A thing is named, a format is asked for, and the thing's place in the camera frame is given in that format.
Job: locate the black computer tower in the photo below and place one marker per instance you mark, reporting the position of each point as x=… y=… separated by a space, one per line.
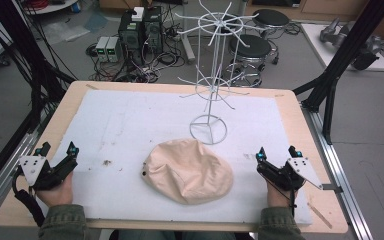
x=130 y=33
x=154 y=31

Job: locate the beige cloth cap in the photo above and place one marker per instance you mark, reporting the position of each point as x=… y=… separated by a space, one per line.
x=190 y=171

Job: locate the person's left hand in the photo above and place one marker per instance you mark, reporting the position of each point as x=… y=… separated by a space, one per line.
x=58 y=195

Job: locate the white foam mat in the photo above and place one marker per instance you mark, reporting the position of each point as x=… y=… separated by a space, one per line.
x=130 y=133

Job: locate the grey power supply box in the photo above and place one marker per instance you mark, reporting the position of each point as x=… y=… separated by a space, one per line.
x=102 y=48
x=114 y=49

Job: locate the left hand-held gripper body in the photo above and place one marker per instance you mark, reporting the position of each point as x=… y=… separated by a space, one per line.
x=51 y=175

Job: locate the white box on tower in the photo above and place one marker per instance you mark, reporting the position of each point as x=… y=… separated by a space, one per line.
x=138 y=14

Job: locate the black metal frame stand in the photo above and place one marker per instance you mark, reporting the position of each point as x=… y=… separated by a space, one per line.
x=30 y=56
x=343 y=56

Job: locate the person's right hand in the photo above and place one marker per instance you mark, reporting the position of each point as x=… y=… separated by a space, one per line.
x=276 y=198

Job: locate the thin wooden stick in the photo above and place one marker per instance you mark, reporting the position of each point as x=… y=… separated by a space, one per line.
x=319 y=215

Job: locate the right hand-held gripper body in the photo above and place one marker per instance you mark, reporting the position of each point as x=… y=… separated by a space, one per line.
x=293 y=173

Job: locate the white side table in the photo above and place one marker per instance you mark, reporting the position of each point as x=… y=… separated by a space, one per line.
x=316 y=43

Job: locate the black round stool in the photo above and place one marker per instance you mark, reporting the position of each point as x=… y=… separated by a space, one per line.
x=250 y=46
x=270 y=18

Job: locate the aluminium rail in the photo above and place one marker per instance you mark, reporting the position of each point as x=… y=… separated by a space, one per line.
x=3 y=180
x=338 y=173

